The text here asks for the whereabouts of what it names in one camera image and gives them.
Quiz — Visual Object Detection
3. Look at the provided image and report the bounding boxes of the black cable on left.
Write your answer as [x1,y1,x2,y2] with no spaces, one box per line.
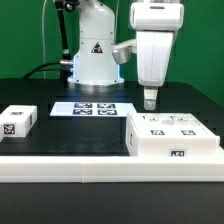
[22,0,81,80]

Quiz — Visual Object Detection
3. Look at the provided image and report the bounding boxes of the white marker base plate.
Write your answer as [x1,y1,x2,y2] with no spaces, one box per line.
[50,102,136,117]

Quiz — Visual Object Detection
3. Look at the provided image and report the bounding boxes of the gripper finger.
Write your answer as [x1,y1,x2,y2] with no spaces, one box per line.
[144,86,158,110]

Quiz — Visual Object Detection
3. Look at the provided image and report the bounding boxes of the grey thin cable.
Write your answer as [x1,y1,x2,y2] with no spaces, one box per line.
[41,0,50,80]

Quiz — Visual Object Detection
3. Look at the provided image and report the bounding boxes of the white cabinet body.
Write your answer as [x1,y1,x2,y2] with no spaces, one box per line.
[125,113,220,158]

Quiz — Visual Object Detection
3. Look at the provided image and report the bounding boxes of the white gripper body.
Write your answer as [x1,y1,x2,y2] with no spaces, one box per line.
[130,2,184,87]

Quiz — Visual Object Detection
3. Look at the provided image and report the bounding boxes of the white L-shaped obstacle frame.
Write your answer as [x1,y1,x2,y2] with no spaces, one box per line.
[0,121,224,184]

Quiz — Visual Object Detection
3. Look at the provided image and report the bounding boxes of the white cabinet door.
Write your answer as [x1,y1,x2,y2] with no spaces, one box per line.
[131,113,165,137]
[162,113,215,138]

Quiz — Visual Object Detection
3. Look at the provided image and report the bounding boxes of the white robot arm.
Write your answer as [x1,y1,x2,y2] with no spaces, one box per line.
[68,0,184,110]

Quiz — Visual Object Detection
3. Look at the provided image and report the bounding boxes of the white cabinet top block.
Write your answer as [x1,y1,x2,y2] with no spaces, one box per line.
[0,105,37,142]

